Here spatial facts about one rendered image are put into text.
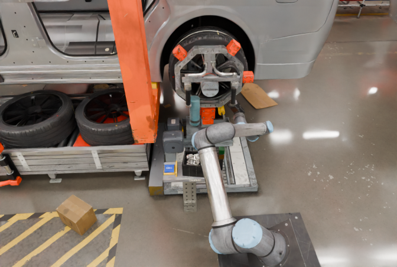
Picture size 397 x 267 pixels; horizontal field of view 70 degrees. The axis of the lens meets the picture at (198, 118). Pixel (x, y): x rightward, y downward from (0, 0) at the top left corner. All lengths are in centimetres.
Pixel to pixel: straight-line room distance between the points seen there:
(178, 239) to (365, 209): 153
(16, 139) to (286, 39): 235
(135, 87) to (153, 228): 111
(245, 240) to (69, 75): 189
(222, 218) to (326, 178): 139
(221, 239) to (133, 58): 118
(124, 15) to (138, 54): 24
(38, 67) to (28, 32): 29
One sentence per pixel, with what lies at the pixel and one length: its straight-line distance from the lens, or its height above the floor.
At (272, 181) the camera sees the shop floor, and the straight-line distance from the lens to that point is 270.
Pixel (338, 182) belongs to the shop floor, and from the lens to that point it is 289.
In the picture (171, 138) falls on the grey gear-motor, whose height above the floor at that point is 40.
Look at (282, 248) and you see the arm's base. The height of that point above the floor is 51.
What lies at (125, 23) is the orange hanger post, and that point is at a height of 145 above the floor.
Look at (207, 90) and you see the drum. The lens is 218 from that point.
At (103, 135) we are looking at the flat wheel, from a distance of 251.
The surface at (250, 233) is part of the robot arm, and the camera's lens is 161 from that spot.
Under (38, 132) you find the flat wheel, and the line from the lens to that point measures 272.
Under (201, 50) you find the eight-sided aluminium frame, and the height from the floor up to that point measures 111.
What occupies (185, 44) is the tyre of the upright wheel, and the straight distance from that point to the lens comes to 225.
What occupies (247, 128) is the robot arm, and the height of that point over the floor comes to 80.
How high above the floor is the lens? 203
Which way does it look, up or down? 38 degrees down
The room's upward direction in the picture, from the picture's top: straight up
